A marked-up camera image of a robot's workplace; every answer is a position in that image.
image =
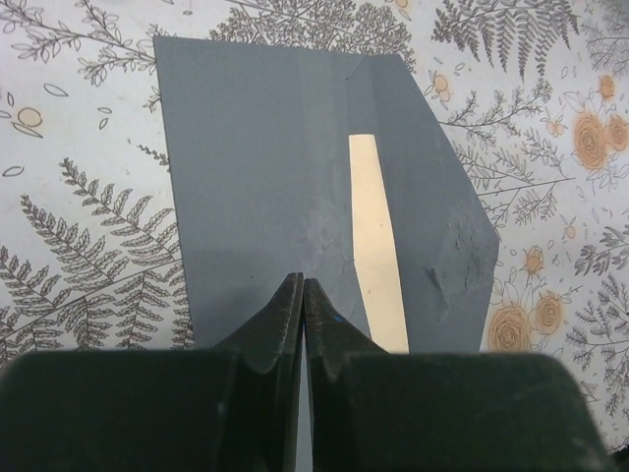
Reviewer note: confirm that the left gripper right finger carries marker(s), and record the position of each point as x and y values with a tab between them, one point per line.
376	411

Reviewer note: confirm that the floral tablecloth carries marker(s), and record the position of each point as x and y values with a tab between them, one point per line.
532	95

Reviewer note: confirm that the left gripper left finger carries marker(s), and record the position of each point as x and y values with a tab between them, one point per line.
232	407

